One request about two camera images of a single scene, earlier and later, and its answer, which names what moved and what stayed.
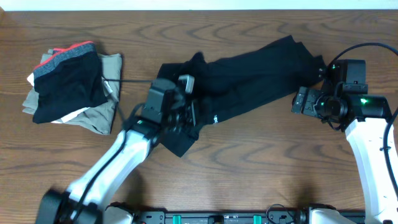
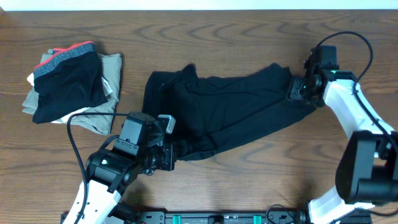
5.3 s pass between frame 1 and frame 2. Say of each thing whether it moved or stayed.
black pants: moved
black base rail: stayed
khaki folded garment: stayed
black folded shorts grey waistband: stayed
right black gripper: moved
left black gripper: moved
